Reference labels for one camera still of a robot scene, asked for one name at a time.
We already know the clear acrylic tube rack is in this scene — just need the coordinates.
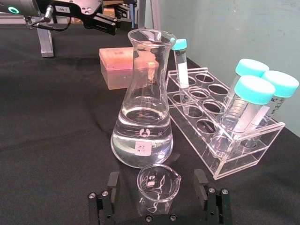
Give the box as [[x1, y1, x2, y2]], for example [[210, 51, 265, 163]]
[[165, 67, 286, 180]]

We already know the glass conical flask with water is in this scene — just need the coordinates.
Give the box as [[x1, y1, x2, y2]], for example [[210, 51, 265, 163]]
[[110, 29, 174, 169]]

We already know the pink translucent plastic box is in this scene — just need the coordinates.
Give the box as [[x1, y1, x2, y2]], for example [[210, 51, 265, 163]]
[[98, 46, 157, 90]]

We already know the slim tube with teal cap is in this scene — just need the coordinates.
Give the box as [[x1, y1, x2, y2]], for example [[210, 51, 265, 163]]
[[172, 38, 190, 115]]

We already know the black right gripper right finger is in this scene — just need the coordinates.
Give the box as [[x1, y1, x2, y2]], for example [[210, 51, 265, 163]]
[[194, 169, 233, 225]]

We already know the brown cardboard box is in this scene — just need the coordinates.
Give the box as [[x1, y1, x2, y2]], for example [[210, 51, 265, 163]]
[[103, 0, 125, 24]]

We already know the black table cloth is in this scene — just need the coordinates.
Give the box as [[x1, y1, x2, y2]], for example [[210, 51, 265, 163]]
[[0, 22, 300, 225]]

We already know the thin dark cable silver plug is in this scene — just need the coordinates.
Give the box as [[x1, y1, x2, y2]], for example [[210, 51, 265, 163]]
[[24, 4, 74, 32]]

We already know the small glass beaker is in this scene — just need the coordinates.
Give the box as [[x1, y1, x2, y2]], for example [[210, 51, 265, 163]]
[[136, 163, 182, 218]]

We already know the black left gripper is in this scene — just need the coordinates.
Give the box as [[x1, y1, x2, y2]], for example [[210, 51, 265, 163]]
[[37, 0, 133, 36]]

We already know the large tube with teal cap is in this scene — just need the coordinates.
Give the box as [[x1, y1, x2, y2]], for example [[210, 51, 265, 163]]
[[241, 70, 300, 148], [209, 75, 276, 157], [215, 58, 270, 124]]

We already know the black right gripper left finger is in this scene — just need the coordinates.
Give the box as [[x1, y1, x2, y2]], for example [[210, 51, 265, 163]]
[[88, 171, 120, 225]]

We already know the grey metal post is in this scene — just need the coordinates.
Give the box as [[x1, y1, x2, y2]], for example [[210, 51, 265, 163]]
[[137, 0, 162, 31]]

